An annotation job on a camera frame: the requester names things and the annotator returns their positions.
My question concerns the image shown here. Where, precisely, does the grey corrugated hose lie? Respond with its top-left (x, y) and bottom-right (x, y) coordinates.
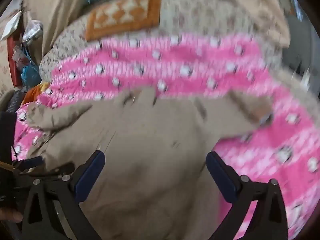
top-left (5, 90), bottom-right (26, 113)

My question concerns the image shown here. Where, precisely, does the orange cloth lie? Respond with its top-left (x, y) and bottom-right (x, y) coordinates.
top-left (22, 82), bottom-right (50, 105)

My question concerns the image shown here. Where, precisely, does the floral bedsheet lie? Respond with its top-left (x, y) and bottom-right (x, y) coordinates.
top-left (39, 0), bottom-right (283, 80)

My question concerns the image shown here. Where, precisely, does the orange checkered pillow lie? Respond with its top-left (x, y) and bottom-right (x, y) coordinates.
top-left (85, 0), bottom-right (163, 41)

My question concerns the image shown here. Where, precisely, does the white paper sheet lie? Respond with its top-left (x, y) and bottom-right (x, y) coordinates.
top-left (0, 10), bottom-right (24, 41)

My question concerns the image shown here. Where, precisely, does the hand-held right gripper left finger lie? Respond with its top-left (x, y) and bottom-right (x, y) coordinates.
top-left (21, 151), bottom-right (106, 240)

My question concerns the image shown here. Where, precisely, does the person's left hand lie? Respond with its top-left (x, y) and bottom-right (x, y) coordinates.
top-left (0, 208), bottom-right (23, 223)

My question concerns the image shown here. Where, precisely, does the blue plastic bag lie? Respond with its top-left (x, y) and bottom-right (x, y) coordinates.
top-left (20, 65), bottom-right (40, 86)

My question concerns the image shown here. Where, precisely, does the beige jacket with striped hem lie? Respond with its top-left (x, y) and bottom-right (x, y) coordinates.
top-left (25, 87), bottom-right (273, 240)

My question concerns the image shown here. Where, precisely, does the red board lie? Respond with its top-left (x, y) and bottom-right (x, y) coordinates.
top-left (7, 36), bottom-right (23, 88)

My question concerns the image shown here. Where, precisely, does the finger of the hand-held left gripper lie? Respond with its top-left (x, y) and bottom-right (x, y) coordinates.
top-left (14, 156), bottom-right (43, 172)
top-left (21, 163), bottom-right (76, 180)

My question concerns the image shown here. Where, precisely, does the beige curtain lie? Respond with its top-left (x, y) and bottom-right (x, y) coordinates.
top-left (22, 0), bottom-right (93, 63)

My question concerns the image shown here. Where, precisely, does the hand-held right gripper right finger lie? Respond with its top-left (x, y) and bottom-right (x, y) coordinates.
top-left (205, 151), bottom-right (289, 240)

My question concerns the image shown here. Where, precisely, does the pink penguin print blanket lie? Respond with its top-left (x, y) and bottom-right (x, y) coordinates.
top-left (14, 32), bottom-right (320, 240)

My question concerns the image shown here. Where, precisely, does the silver plastic bag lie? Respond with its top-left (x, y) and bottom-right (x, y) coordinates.
top-left (22, 20), bottom-right (44, 46)

